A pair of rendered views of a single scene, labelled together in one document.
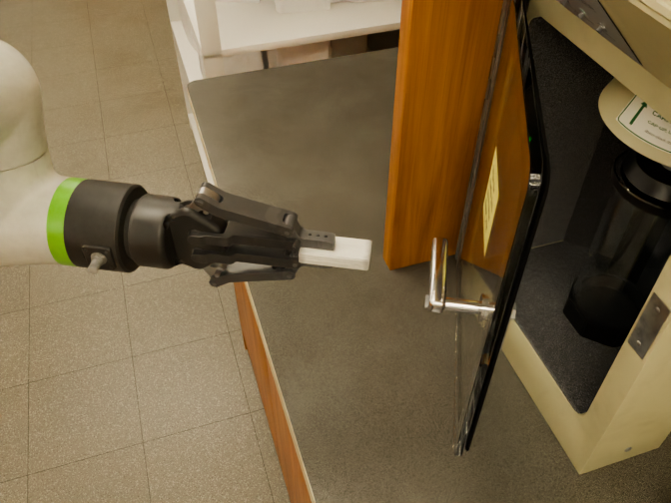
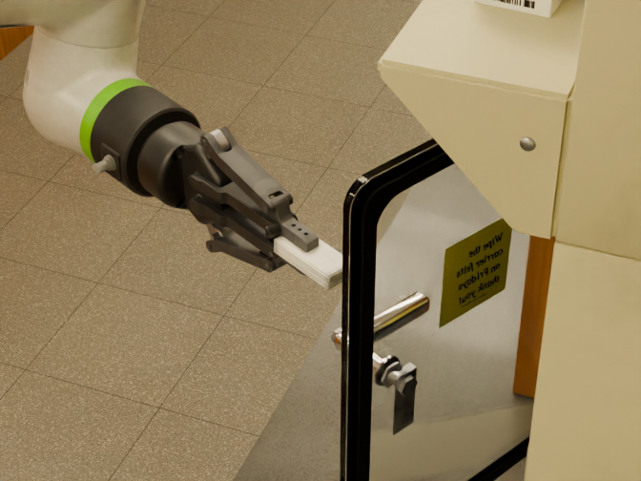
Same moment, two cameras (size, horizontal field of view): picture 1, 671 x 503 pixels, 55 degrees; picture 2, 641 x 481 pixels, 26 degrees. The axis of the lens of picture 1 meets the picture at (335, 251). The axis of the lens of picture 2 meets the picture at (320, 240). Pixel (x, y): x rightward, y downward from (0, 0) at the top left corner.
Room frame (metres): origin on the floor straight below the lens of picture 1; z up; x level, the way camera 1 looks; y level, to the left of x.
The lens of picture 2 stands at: (-0.26, -0.60, 1.91)
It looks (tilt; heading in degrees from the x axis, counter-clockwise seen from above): 37 degrees down; 40
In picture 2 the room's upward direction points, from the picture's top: straight up
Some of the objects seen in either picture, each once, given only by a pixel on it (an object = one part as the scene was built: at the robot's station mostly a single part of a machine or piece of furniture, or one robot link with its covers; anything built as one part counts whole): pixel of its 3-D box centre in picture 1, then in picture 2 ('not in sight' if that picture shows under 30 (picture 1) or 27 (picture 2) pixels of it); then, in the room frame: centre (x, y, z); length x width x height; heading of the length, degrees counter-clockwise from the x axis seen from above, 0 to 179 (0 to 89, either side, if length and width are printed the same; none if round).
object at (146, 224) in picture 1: (183, 234); (197, 177); (0.47, 0.16, 1.20); 0.09 x 0.07 x 0.08; 82
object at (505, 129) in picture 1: (484, 235); (484, 320); (0.48, -0.15, 1.19); 0.30 x 0.01 x 0.40; 172
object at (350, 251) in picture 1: (335, 249); (313, 253); (0.45, 0.00, 1.20); 0.07 x 0.03 x 0.01; 82
